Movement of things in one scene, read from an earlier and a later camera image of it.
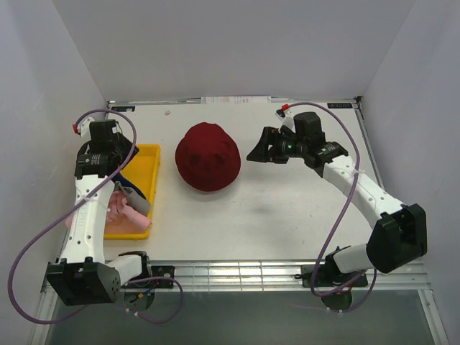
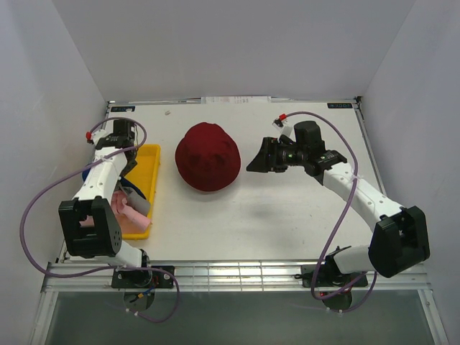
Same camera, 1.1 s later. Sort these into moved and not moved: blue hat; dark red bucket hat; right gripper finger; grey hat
Moved: right gripper finger
Not moved: dark red bucket hat; blue hat; grey hat
